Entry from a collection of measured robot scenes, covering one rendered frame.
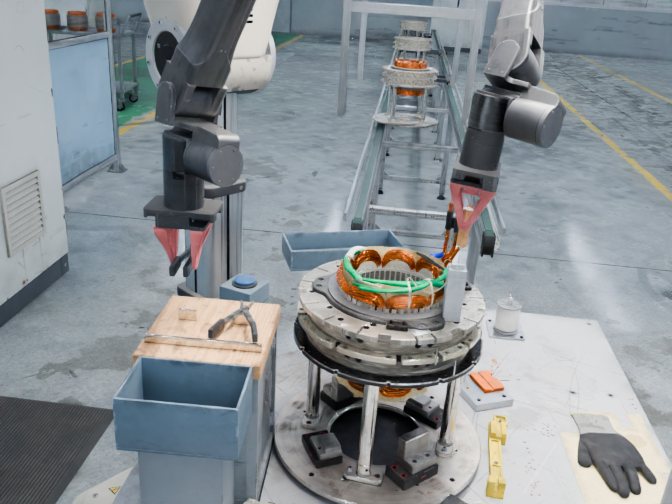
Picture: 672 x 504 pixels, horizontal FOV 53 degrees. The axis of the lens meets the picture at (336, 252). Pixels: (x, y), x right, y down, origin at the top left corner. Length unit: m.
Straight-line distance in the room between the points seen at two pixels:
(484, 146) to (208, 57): 0.40
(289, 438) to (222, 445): 0.36
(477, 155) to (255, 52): 0.56
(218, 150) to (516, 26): 0.45
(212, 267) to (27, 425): 1.44
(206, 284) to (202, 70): 0.69
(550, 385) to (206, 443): 0.88
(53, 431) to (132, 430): 1.74
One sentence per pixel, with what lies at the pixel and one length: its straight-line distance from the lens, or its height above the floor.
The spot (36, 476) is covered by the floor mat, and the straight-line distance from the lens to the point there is 2.54.
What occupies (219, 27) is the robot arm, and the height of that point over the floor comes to 1.53.
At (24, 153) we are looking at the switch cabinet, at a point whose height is 0.73.
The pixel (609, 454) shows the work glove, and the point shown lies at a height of 0.80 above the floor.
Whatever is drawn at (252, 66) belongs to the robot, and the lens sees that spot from 1.39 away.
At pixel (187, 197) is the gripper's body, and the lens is 0.97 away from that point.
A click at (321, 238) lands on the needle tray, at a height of 1.05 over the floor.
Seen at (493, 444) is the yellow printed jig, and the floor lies 0.79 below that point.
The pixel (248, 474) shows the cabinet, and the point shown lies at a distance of 1.13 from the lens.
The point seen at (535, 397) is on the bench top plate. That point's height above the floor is 0.78.
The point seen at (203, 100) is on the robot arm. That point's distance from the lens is 0.95.
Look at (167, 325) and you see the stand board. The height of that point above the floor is 1.06.
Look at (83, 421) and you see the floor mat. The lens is 2.73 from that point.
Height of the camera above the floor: 1.60
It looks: 23 degrees down
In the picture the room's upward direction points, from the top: 4 degrees clockwise
